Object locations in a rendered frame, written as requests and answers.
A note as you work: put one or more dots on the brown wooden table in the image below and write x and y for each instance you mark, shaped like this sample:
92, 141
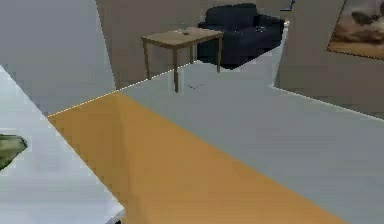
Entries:
181, 37

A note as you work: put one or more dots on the small dark object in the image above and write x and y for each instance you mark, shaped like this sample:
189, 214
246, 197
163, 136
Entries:
185, 33

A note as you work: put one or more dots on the dark blue armchair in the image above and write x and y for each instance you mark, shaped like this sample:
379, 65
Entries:
245, 33

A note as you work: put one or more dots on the white table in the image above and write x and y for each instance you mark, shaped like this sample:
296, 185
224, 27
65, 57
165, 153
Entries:
50, 176

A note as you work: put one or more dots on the green leafy object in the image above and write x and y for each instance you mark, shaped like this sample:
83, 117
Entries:
9, 148

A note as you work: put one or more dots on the framed brown picture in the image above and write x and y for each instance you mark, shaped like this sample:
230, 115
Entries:
361, 30

